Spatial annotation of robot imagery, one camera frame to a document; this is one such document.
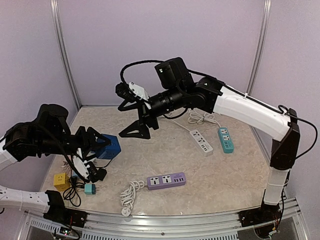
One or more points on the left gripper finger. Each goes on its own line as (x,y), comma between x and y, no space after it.
(96,141)
(90,154)

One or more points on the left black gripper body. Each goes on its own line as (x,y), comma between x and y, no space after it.
(80,134)

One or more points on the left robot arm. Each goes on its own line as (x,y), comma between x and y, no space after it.
(49,134)

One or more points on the teal charger with cable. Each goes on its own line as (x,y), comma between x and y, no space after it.
(71,193)

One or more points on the black charger with cable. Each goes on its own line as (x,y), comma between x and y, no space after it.
(100,172)

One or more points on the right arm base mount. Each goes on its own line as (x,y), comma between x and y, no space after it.
(258,216)

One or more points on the left aluminium frame post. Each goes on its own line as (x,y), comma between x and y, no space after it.
(54,5)

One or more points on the purple power strip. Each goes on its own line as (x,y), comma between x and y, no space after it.
(128,196)

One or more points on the teal power strip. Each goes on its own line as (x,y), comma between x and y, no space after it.
(223,133)

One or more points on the pink charger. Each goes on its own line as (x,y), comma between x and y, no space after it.
(65,165)

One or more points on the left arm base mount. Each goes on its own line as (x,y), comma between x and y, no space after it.
(67,216)

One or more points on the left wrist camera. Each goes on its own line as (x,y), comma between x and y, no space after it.
(84,168)

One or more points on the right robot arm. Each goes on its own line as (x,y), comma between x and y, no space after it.
(214,96)

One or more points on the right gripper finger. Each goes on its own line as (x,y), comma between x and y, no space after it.
(126,105)
(137,129)

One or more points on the blue cube socket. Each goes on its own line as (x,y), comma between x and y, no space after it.
(110,151)

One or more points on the front aluminium rail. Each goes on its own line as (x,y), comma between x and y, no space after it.
(211,226)

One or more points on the aluminium frame post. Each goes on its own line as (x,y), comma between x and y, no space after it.
(54,5)
(267,4)

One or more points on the white power strip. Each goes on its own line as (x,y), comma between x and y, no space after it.
(196,137)

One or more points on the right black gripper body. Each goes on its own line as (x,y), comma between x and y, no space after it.
(144,114)

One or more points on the yellow cube socket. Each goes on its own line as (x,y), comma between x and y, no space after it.
(61,181)

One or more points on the right aluminium frame post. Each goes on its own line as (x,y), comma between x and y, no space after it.
(267,4)

